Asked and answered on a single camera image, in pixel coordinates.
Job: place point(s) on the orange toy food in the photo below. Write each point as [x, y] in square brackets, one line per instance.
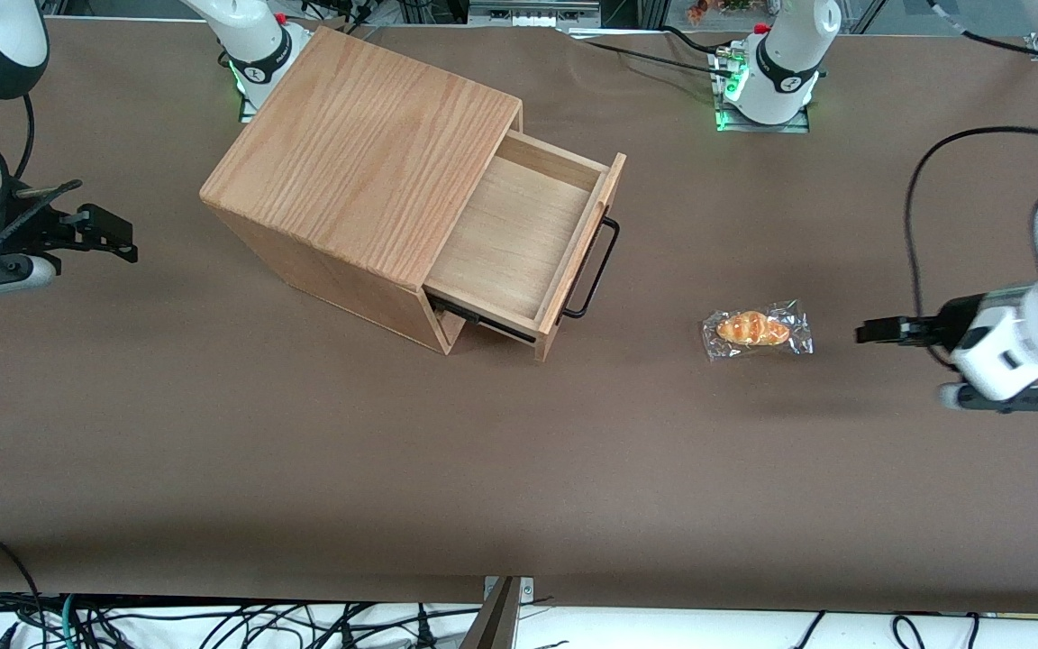
[717, 9]

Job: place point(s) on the silver metal edge bracket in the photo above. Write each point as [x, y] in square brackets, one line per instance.
[525, 588]

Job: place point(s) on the croissant in clear plastic wrapper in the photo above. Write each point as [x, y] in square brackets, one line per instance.
[753, 329]

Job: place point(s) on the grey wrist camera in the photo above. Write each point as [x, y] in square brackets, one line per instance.
[997, 399]
[5, 273]

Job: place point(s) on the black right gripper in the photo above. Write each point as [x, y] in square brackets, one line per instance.
[22, 227]

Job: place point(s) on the light wooden drawer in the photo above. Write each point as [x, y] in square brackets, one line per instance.
[519, 243]

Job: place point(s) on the white Franka right robot arm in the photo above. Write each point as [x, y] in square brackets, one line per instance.
[244, 31]

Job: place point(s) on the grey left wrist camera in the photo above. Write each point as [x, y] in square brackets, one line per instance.
[997, 399]

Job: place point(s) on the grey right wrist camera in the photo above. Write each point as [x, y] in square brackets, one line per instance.
[5, 273]

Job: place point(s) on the light wooden drawer cabinet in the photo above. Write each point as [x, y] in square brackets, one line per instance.
[357, 153]

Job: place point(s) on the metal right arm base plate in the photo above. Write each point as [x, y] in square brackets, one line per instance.
[247, 110]

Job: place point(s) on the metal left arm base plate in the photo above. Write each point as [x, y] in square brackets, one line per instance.
[789, 127]

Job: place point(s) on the silver aluminium frame rail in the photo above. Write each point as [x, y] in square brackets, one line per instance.
[532, 13]

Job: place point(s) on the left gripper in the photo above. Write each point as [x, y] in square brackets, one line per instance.
[951, 325]

